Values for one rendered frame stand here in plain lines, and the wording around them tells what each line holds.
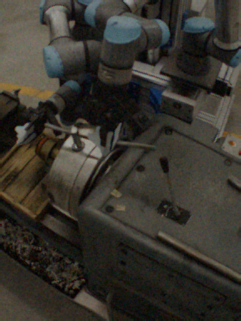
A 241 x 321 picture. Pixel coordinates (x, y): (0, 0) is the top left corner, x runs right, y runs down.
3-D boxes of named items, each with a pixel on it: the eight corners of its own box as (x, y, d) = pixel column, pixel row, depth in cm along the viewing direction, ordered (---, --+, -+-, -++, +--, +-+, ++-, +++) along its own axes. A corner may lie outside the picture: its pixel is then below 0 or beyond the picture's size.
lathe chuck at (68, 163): (126, 164, 148) (120, 113, 121) (79, 231, 136) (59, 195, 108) (106, 153, 151) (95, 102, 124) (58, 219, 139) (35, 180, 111)
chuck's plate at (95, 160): (135, 168, 147) (130, 118, 119) (87, 236, 134) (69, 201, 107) (126, 164, 148) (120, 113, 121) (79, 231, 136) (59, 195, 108)
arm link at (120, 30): (151, 22, 79) (127, 28, 73) (142, 64, 86) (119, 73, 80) (124, 12, 82) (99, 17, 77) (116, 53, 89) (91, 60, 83)
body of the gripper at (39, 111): (23, 129, 146) (42, 110, 153) (38, 137, 143) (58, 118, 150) (19, 114, 140) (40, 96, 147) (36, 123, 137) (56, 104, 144)
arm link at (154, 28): (140, 9, 92) (112, 13, 84) (176, 24, 87) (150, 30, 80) (133, 34, 97) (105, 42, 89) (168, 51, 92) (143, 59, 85)
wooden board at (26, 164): (90, 160, 160) (90, 154, 157) (37, 223, 141) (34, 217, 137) (36, 130, 169) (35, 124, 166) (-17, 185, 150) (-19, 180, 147)
